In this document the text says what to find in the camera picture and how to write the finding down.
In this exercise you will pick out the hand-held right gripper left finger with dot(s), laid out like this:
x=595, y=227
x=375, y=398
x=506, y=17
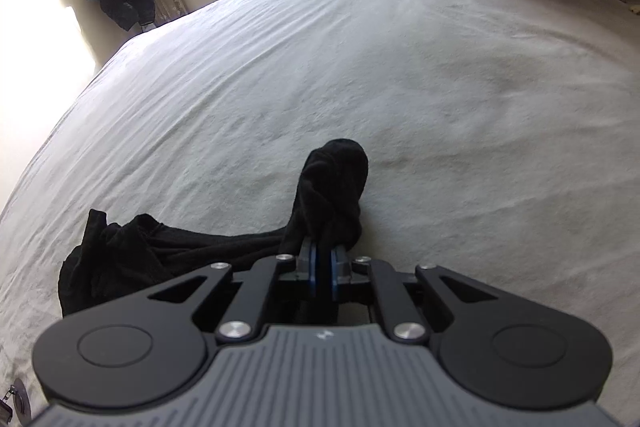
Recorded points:
x=312, y=267

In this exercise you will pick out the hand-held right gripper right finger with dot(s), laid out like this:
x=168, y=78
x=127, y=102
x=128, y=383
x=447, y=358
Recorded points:
x=330, y=269

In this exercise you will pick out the black t-shirt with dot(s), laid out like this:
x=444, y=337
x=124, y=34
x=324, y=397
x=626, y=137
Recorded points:
x=330, y=192

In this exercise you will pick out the round phone stand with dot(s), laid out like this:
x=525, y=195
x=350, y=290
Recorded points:
x=21, y=399

